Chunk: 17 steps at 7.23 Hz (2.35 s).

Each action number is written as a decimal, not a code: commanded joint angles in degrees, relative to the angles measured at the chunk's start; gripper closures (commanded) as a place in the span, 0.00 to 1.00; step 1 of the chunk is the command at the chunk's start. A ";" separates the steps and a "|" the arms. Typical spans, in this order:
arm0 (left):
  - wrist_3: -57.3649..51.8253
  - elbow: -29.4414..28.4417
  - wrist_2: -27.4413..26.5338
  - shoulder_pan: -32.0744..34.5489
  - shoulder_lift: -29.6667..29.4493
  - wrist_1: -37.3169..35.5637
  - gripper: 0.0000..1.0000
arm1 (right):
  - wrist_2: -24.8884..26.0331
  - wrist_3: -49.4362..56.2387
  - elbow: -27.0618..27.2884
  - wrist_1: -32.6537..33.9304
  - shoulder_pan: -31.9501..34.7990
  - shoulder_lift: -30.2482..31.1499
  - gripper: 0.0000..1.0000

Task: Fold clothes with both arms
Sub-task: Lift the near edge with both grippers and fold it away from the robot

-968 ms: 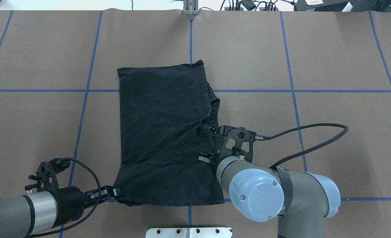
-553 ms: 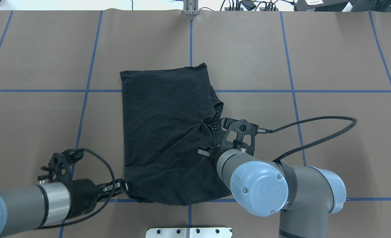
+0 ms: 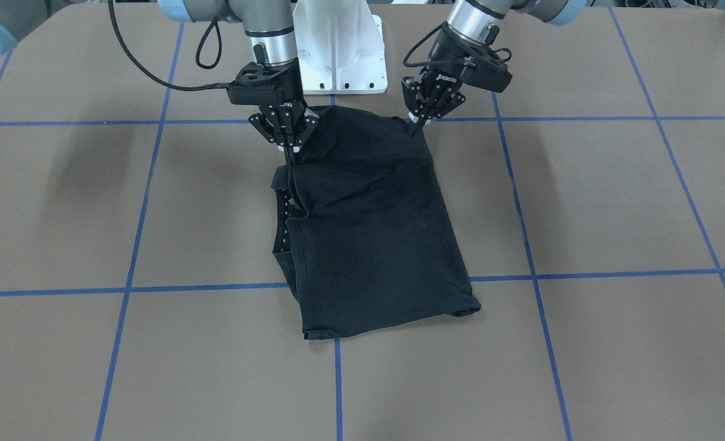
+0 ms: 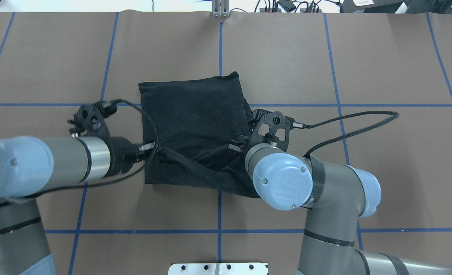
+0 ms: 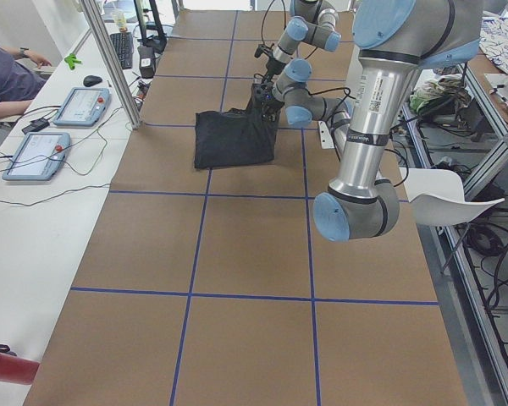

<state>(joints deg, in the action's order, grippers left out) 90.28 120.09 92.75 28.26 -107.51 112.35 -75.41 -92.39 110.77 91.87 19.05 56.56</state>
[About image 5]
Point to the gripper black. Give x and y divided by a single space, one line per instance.
273 66
260 94

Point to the black printed t-shirt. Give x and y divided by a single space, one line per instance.
238 137

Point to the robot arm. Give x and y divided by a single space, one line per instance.
396 41
311 22

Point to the black keyboard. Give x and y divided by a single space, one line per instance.
122 43

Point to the black computer mouse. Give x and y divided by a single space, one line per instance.
91 80

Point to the upper teach pendant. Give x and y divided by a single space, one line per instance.
83 107

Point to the teach pendant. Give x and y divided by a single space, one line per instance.
83 107
38 157

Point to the brown paper table cover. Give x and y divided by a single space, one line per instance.
215 287

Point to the green plastic clamp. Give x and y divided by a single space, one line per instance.
72 61

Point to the white plastic chair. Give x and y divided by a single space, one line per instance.
437 198

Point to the black power adapter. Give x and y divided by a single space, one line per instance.
36 125

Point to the lower teach pendant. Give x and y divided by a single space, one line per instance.
38 157

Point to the person in blue shirt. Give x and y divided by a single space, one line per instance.
18 85

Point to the red bottle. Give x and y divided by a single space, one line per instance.
17 370

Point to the white pedestal base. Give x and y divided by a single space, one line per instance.
326 140

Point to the aluminium frame post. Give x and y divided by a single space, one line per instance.
111 61

